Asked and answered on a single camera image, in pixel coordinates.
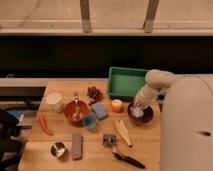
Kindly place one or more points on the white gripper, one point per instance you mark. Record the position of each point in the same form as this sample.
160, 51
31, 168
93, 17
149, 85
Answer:
145, 96

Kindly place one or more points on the purple bowl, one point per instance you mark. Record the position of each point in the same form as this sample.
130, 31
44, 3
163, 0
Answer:
148, 115

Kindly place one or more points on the grey blue towel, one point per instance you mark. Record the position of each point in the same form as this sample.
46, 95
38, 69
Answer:
137, 112

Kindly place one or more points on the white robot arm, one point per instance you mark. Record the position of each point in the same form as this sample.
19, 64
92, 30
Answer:
186, 134

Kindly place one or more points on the brown ceramic bowl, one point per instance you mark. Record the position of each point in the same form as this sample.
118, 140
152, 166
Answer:
70, 110

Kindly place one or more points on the green plastic tray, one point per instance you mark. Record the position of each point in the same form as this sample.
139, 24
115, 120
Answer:
123, 83

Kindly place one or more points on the orange apple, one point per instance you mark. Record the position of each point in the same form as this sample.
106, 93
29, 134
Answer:
117, 105

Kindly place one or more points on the yellow banana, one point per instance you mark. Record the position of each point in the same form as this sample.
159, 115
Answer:
120, 126

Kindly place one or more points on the blue sponge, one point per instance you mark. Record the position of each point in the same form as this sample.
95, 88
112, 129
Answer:
99, 110

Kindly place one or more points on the bunch of dark grapes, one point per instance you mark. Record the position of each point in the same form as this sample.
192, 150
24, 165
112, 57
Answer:
94, 94

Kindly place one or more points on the small blue cup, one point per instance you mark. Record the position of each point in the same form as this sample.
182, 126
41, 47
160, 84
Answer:
89, 121

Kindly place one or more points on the metal spoon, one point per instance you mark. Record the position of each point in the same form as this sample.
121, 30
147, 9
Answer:
77, 114

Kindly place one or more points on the grey rectangular block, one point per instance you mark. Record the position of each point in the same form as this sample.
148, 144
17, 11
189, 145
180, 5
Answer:
76, 149

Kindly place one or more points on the stack of white plates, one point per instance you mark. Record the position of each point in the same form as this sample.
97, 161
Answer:
54, 102

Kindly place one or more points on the small metal cup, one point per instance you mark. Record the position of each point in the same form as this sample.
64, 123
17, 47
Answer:
58, 149

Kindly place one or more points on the red chili pepper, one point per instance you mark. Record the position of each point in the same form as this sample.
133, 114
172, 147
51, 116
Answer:
43, 124

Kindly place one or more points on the black object at left edge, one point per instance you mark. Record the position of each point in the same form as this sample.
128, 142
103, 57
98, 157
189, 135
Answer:
7, 144

